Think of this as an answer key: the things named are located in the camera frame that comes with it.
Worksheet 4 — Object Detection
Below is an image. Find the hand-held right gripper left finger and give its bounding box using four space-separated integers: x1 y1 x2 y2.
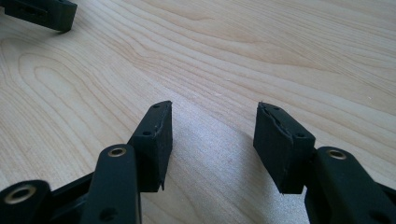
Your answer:
128 100 174 193

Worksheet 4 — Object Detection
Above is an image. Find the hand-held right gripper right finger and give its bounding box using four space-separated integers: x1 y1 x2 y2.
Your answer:
253 102 317 195

